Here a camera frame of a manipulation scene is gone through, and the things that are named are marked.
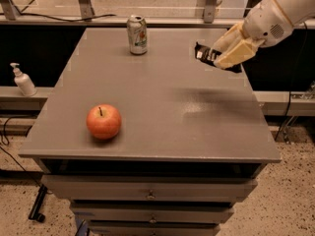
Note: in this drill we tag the grey drawer cabinet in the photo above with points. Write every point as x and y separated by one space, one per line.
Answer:
193 134

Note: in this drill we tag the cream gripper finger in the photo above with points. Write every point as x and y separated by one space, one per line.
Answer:
231 42
250 49

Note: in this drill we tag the black clamp on floor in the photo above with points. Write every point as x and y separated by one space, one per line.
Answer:
35 213

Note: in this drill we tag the brass middle drawer knob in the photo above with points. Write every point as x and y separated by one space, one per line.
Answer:
153 220

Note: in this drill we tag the white pump lotion bottle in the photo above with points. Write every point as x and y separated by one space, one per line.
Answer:
23 81

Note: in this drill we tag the brass top drawer knob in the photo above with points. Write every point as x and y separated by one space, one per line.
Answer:
151 196

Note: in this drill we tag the green white soda can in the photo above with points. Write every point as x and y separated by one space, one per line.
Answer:
137 34

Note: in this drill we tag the brass drawer knob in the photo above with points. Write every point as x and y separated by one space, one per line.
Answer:
151 196
153 220

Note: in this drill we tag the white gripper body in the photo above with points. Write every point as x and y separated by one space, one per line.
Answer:
266 23

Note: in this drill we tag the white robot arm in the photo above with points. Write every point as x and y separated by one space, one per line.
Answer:
298 11

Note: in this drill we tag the red apple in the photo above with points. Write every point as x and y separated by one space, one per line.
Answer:
104 121

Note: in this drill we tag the black rxbar chocolate bar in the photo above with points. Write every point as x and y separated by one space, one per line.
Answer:
208 56

